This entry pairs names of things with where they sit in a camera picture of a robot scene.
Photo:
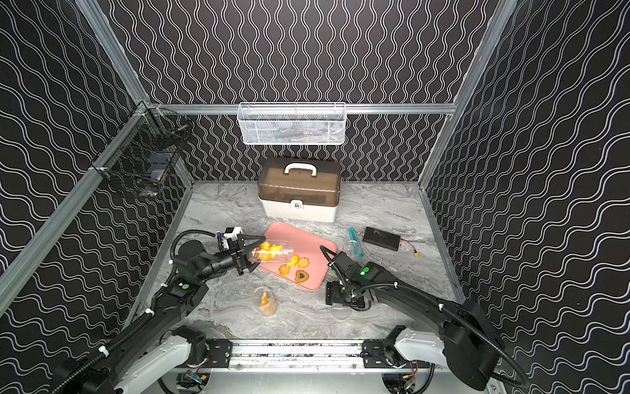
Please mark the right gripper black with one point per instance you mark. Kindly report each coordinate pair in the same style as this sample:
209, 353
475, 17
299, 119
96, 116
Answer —
331, 296

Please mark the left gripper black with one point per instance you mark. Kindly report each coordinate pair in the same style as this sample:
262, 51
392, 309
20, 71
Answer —
241, 253

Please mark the clear cookie jar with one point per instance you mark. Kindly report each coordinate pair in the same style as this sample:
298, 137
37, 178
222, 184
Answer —
274, 252
264, 301

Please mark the orange swirl cookie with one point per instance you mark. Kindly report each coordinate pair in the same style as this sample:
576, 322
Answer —
284, 270

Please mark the brown heart cookie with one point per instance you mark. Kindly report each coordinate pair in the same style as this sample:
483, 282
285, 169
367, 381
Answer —
301, 276

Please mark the orange flower cookie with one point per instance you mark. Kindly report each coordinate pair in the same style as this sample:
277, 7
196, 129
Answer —
304, 263

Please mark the clear cookie jar handled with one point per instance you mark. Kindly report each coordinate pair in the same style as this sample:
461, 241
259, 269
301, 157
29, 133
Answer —
348, 251

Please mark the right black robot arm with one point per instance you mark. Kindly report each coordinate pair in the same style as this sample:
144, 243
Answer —
471, 348

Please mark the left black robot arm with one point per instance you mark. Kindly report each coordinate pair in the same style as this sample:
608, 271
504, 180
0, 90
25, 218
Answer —
155, 343

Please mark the pink plastic tray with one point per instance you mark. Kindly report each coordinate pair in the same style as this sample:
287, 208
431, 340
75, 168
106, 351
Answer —
306, 245

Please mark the brown white storage box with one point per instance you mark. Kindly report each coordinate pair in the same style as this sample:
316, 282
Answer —
300, 189

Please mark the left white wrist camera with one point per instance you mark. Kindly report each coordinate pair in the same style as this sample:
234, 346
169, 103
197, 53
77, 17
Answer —
230, 234

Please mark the black battery pack with cable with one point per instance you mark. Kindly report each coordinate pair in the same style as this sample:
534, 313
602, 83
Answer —
387, 240

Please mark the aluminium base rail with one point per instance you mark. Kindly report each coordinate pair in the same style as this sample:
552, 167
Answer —
303, 355

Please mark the white wire wall basket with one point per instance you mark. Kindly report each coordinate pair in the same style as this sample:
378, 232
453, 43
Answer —
292, 123

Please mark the black wire wall basket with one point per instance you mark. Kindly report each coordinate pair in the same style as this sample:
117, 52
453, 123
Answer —
143, 163

